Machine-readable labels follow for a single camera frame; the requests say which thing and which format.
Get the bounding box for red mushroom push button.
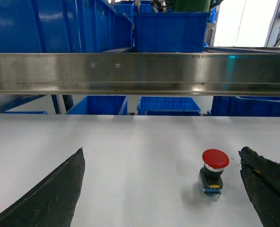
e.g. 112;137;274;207
198;148;229;200

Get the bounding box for large blue bin upper left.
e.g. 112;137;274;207
0;0;132;53

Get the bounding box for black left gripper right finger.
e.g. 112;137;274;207
238;147;280;227

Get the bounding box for blue bin lower centre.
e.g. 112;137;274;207
137;96;202;116

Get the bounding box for person in green shirt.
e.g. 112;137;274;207
172;0;213;12

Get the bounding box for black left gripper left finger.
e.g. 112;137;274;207
0;148;85;227

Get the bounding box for blue bin lower left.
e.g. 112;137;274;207
66;95;128;115

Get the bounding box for blue bin upper centre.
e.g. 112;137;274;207
133;12;210;53

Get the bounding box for stainless steel shelf rail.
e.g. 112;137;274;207
0;49;280;96

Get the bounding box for blue bin lower right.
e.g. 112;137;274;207
208;96;280;117

